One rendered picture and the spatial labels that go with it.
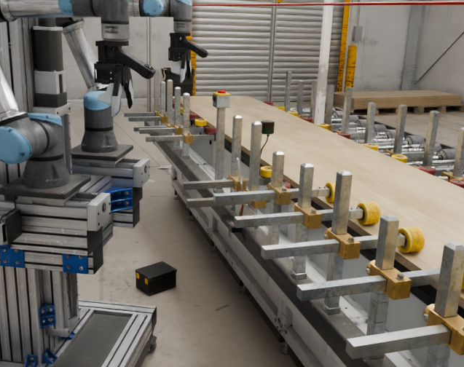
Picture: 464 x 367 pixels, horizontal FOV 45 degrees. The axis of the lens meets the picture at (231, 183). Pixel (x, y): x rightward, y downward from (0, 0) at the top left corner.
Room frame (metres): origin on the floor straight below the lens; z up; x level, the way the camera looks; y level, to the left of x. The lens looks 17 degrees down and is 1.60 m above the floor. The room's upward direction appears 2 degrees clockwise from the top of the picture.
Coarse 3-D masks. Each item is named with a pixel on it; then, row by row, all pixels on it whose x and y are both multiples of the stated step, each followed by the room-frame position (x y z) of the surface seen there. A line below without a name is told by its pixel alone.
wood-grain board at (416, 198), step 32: (192, 96) 4.90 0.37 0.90; (288, 128) 3.61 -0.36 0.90; (320, 128) 3.65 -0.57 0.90; (288, 160) 2.76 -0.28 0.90; (320, 160) 2.78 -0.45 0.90; (352, 160) 2.81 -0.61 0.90; (384, 160) 2.84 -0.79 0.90; (352, 192) 2.25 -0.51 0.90; (384, 192) 2.27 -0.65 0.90; (416, 192) 2.29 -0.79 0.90; (448, 192) 2.31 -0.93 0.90; (352, 224) 1.90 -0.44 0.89; (416, 224) 1.89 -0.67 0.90; (448, 224) 1.91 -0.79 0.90; (416, 256) 1.61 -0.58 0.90
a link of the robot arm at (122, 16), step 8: (96, 0) 1.56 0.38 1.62; (104, 0) 1.55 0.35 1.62; (112, 0) 1.55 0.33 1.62; (120, 0) 1.55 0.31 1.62; (128, 0) 1.58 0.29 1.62; (96, 8) 1.56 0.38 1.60; (104, 8) 1.55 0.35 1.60; (112, 8) 1.55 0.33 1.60; (120, 8) 1.55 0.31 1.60; (128, 8) 1.58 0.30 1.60; (104, 16) 1.55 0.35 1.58; (112, 16) 1.55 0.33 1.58; (120, 16) 1.55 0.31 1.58; (128, 16) 1.58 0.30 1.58
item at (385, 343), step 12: (372, 336) 1.04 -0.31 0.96; (384, 336) 1.04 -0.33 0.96; (396, 336) 1.04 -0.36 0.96; (408, 336) 1.05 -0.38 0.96; (420, 336) 1.05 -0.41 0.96; (432, 336) 1.06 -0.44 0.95; (444, 336) 1.07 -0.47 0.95; (348, 348) 1.02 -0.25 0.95; (360, 348) 1.00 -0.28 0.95; (372, 348) 1.01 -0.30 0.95; (384, 348) 1.02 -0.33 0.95; (396, 348) 1.03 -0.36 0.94; (408, 348) 1.04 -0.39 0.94
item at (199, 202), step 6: (198, 198) 2.22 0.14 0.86; (204, 198) 2.22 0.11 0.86; (210, 198) 2.22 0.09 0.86; (186, 204) 2.19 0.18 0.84; (192, 204) 2.18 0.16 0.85; (198, 204) 2.19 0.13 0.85; (204, 204) 2.19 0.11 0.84; (210, 204) 2.20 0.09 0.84; (216, 204) 2.21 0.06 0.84; (222, 204) 2.22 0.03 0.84; (228, 204) 2.23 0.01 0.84; (234, 204) 2.24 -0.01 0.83; (240, 204) 2.24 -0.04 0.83
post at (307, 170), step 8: (304, 168) 1.82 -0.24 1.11; (312, 168) 1.83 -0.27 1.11; (304, 176) 1.83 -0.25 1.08; (312, 176) 1.84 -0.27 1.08; (304, 184) 1.83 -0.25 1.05; (304, 192) 1.83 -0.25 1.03; (304, 200) 1.83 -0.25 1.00; (296, 224) 1.85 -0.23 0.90; (296, 232) 1.85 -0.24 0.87; (304, 232) 1.83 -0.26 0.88; (296, 240) 1.84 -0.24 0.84; (304, 240) 1.83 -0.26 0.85; (296, 256) 1.83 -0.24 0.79; (304, 256) 1.83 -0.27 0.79; (296, 264) 1.83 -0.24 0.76; (304, 264) 1.83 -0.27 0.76; (296, 272) 1.82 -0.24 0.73; (304, 272) 1.83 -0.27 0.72
